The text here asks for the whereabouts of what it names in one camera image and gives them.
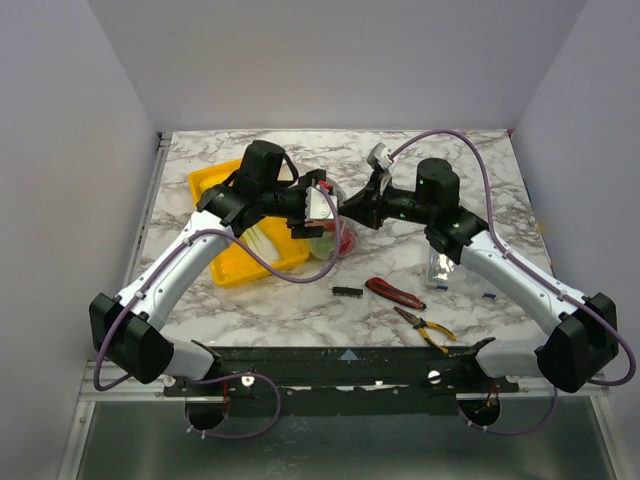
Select clear zip top bag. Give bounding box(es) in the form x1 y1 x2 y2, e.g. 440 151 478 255
307 179 362 262

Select green cabbage toy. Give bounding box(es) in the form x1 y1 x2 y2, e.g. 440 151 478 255
308 232 336 260

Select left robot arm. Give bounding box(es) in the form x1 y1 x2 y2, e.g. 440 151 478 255
89 140 339 395

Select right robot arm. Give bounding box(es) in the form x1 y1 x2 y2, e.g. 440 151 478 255
339 158 619 393

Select white celery toy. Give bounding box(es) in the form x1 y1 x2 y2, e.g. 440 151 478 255
243 225 281 264

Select yellow plastic tray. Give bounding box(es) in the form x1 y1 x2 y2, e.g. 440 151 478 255
187 159 311 288

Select red black utility knife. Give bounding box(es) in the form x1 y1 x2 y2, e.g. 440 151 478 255
365 277 426 311

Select clear small plastic box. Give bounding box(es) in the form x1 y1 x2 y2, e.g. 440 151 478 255
426 247 490 296

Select yellow lemon toy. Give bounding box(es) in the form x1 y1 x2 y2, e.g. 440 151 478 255
199 175 226 194

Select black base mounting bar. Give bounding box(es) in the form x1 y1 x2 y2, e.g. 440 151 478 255
102 342 586 416

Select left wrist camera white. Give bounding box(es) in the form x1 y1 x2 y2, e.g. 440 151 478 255
305 186 337 222

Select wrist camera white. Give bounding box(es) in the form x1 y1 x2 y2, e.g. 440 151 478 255
367 142 394 172
305 186 337 222

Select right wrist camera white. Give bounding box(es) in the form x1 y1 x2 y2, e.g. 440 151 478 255
367 142 394 172

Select yellow handled pliers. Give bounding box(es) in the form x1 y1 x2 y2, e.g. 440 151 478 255
394 307 457 354

